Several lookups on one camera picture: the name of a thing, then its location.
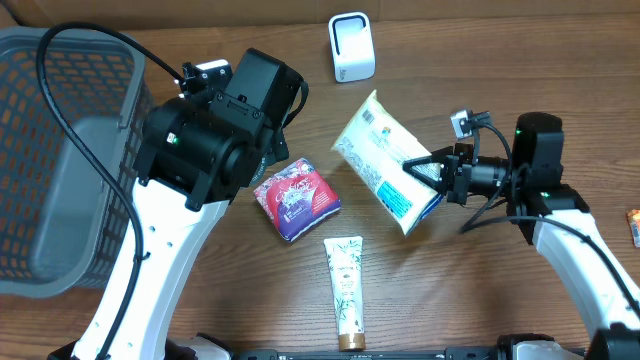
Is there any red purple pad pack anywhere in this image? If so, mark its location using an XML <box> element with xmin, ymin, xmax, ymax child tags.
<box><xmin>254</xmin><ymin>158</ymin><xmax>341</xmax><ymax>243</ymax></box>

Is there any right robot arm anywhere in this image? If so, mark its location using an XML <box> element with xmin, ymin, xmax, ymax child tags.
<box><xmin>403</xmin><ymin>110</ymin><xmax>639</xmax><ymax>359</ymax></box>

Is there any white cream tube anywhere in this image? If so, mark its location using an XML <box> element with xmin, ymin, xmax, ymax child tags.
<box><xmin>324</xmin><ymin>236</ymin><xmax>366</xmax><ymax>351</ymax></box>

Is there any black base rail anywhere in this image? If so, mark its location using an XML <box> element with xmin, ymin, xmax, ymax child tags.
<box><xmin>232</xmin><ymin>344</ymin><xmax>587</xmax><ymax>360</ymax></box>

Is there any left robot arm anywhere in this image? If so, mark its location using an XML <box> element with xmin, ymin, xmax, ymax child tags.
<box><xmin>54</xmin><ymin>48</ymin><xmax>309</xmax><ymax>359</ymax></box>

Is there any orange Kleenex tissue pack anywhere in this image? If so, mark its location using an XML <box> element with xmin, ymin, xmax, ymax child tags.
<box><xmin>627</xmin><ymin>209</ymin><xmax>640</xmax><ymax>248</ymax></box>

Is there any grey plastic shopping basket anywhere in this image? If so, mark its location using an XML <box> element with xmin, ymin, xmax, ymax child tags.
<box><xmin>1</xmin><ymin>27</ymin><xmax>153</xmax><ymax>298</ymax></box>

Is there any white barcode scanner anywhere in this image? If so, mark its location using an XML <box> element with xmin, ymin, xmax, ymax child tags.
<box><xmin>328</xmin><ymin>12</ymin><xmax>376</xmax><ymax>83</ymax></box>

